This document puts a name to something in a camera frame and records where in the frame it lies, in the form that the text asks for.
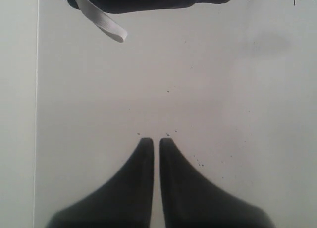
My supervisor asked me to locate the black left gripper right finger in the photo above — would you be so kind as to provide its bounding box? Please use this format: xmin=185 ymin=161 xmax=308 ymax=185
xmin=159 ymin=138 xmax=275 ymax=228

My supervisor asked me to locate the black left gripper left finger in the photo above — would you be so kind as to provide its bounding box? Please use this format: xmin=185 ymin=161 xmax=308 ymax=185
xmin=47 ymin=138 xmax=154 ymax=228

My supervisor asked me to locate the white elastic strap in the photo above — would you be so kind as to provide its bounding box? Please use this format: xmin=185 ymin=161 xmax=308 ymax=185
xmin=72 ymin=0 xmax=128 ymax=43

